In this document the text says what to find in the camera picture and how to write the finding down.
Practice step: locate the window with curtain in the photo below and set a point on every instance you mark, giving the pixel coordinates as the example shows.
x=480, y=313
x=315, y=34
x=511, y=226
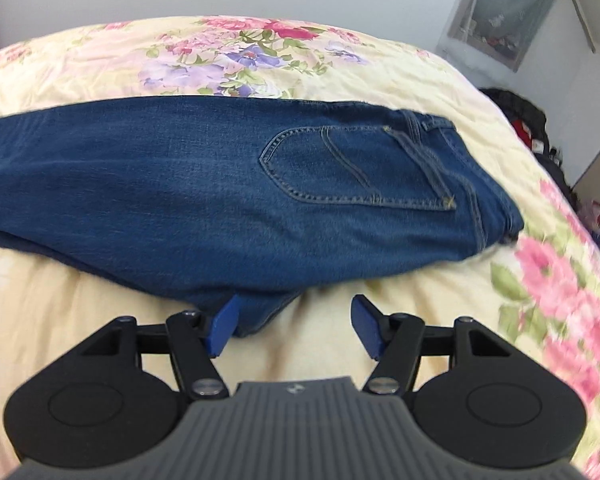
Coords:
x=505, y=10

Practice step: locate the blue denim pants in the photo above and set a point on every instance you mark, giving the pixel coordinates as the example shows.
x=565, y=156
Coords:
x=180, y=185

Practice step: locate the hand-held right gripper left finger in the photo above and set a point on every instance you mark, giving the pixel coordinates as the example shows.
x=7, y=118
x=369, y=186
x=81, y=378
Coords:
x=224, y=327

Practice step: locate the dark clothes pile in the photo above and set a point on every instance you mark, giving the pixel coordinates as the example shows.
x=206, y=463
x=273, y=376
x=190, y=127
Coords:
x=522, y=107

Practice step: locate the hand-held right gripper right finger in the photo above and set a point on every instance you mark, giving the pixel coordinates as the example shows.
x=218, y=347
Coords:
x=367, y=322

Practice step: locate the floral cream blanket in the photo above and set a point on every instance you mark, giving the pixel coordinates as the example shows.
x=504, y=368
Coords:
x=405, y=80

